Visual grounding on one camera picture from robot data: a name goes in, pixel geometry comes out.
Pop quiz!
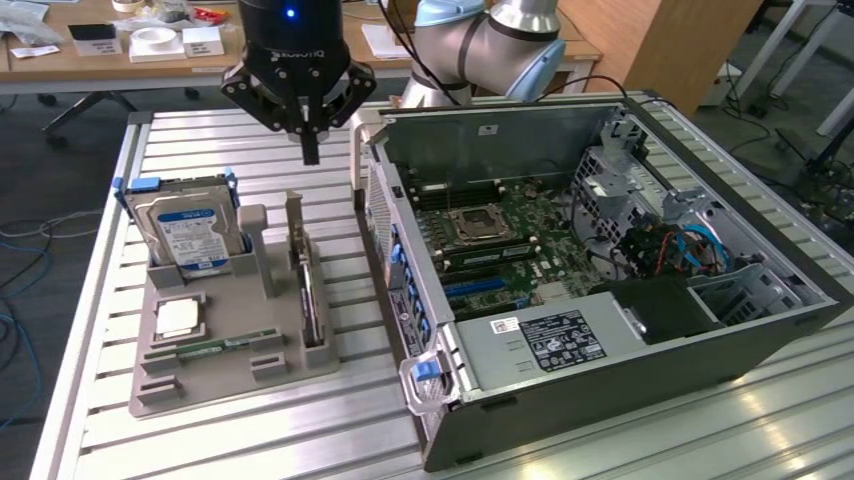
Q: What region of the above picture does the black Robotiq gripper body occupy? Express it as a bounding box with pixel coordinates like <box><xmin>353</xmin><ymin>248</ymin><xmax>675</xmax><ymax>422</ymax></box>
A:
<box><xmin>237</xmin><ymin>0</ymin><xmax>352</xmax><ymax>134</ymax></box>

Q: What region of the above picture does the graphics card with metal bracket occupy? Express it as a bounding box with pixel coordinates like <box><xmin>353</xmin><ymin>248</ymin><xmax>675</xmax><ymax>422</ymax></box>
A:
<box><xmin>284</xmin><ymin>190</ymin><xmax>329</xmax><ymax>351</ymax></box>

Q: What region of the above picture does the stack of white papers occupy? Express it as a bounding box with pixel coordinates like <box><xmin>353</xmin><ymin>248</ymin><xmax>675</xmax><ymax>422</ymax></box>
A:
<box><xmin>361</xmin><ymin>22</ymin><xmax>419</xmax><ymax>60</ymax></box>

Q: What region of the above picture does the red packet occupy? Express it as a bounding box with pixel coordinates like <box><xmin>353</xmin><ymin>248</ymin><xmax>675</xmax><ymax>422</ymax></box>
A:
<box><xmin>190</xmin><ymin>5</ymin><xmax>232</xmax><ymax>26</ymax></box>

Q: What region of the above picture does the flat white box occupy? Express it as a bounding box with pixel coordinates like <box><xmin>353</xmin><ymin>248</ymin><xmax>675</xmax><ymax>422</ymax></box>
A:
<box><xmin>126</xmin><ymin>39</ymin><xmax>188</xmax><ymax>64</ymax></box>

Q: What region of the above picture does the white tape roll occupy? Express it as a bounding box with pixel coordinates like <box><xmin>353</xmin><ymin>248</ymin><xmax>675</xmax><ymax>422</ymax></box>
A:
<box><xmin>130</xmin><ymin>27</ymin><xmax>176</xmax><ymax>50</ymax></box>

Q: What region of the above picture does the hard drive with blue label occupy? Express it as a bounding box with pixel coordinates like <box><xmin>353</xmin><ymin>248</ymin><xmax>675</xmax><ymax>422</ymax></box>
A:
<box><xmin>110</xmin><ymin>168</ymin><xmax>253</xmax><ymax>266</ymax></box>

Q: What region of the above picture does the wooden desk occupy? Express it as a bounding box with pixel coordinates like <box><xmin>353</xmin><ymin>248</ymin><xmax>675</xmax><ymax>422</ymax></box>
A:
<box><xmin>0</xmin><ymin>0</ymin><xmax>605</xmax><ymax>96</ymax></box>

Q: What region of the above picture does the black and white labelled box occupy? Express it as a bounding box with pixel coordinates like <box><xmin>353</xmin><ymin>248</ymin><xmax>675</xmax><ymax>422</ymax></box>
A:
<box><xmin>66</xmin><ymin>23</ymin><xmax>125</xmax><ymax>57</ymax></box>

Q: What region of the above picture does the black office chair base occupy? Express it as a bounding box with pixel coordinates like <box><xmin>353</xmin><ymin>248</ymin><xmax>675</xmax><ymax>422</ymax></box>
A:
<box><xmin>38</xmin><ymin>88</ymin><xmax>201</xmax><ymax>149</ymax></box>

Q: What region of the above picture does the hard disk with blue label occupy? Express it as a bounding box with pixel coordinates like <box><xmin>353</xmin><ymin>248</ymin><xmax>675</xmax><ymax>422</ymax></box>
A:
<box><xmin>129</xmin><ymin>184</ymin><xmax>245</xmax><ymax>274</ymax></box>

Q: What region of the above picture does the CPU socket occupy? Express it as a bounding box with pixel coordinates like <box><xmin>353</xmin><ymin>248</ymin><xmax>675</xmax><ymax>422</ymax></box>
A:
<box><xmin>447</xmin><ymin>205</ymin><xmax>512</xmax><ymax>247</ymax></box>

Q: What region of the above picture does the clear plastic bag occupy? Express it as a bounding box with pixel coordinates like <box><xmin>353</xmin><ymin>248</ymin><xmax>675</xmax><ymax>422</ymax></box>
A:
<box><xmin>0</xmin><ymin>2</ymin><xmax>65</xmax><ymax>45</ymax></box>

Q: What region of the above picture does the installed black RAM stick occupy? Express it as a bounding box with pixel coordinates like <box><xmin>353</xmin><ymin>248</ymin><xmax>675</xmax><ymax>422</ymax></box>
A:
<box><xmin>437</xmin><ymin>241</ymin><xmax>540</xmax><ymax>267</ymax></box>

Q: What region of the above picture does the grey parts rack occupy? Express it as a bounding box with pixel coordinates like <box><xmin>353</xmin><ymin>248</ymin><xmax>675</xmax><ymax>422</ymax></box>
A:
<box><xmin>126</xmin><ymin>190</ymin><xmax>343</xmax><ymax>419</ymax></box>

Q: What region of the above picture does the green motherboard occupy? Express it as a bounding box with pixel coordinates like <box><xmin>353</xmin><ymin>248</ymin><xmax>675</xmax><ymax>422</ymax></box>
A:
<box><xmin>404</xmin><ymin>172</ymin><xmax>640</xmax><ymax>321</ymax></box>

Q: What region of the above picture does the silver CPU chip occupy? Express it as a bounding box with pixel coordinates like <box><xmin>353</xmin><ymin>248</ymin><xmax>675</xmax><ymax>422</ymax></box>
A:
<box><xmin>153</xmin><ymin>300</ymin><xmax>203</xmax><ymax>337</ymax></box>

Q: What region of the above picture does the green RAM stick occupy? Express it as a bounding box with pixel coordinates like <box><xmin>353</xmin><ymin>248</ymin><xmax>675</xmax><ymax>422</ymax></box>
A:
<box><xmin>144</xmin><ymin>329</ymin><xmax>279</xmax><ymax>359</ymax></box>

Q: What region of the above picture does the wooden cabinet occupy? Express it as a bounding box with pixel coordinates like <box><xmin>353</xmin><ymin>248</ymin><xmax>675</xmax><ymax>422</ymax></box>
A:
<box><xmin>556</xmin><ymin>0</ymin><xmax>766</xmax><ymax>115</ymax></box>

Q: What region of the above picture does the grey power supply unit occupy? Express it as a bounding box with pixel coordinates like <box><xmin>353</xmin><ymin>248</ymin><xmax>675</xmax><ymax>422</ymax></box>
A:
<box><xmin>455</xmin><ymin>291</ymin><xmax>652</xmax><ymax>392</ymax></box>

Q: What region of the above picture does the black plastic air shroud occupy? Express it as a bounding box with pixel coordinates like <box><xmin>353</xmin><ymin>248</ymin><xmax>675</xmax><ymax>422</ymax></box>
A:
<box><xmin>603</xmin><ymin>277</ymin><xmax>726</xmax><ymax>346</ymax></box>

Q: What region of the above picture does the silver metal disk bay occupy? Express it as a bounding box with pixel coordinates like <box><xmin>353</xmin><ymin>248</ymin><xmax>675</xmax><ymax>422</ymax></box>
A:
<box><xmin>686</xmin><ymin>263</ymin><xmax>808</xmax><ymax>329</ymax></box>

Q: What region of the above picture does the dark grey open PC case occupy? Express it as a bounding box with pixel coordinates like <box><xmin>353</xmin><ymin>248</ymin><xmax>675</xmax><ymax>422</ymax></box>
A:
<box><xmin>349</xmin><ymin>89</ymin><xmax>840</xmax><ymax>474</ymax></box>

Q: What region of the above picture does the black power cable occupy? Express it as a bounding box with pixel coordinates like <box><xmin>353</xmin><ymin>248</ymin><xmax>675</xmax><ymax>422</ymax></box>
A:
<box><xmin>539</xmin><ymin>72</ymin><xmax>668</xmax><ymax>106</ymax></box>

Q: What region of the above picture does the blue SATA wire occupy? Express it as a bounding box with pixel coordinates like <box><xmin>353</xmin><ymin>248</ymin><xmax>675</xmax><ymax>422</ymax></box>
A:
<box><xmin>670</xmin><ymin>224</ymin><xmax>735</xmax><ymax>276</ymax></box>

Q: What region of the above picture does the white table frame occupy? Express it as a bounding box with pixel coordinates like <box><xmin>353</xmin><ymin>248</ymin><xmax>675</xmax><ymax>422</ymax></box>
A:
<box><xmin>730</xmin><ymin>0</ymin><xmax>854</xmax><ymax>136</ymax></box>

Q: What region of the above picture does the blue floor cable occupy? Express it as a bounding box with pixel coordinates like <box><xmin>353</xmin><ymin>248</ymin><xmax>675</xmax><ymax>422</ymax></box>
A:
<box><xmin>0</xmin><ymin>239</ymin><xmax>48</xmax><ymax>431</ymax></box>

